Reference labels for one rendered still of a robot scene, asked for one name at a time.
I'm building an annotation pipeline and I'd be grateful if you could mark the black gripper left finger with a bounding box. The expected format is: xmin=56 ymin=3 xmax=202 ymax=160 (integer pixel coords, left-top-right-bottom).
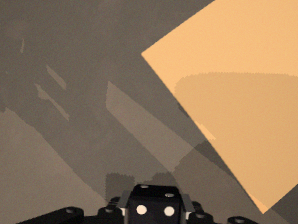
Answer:
xmin=16 ymin=190 xmax=132 ymax=224

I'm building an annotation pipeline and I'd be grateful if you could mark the black die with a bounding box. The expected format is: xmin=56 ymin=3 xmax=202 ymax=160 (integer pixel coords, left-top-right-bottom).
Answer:
xmin=129 ymin=184 xmax=182 ymax=224

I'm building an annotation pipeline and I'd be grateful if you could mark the tan square mat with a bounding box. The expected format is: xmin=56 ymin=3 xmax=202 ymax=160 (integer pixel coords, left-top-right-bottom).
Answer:
xmin=142 ymin=0 xmax=298 ymax=213

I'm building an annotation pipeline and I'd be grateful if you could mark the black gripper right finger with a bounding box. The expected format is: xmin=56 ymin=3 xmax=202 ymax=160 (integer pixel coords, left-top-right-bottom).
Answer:
xmin=180 ymin=194 xmax=259 ymax=224

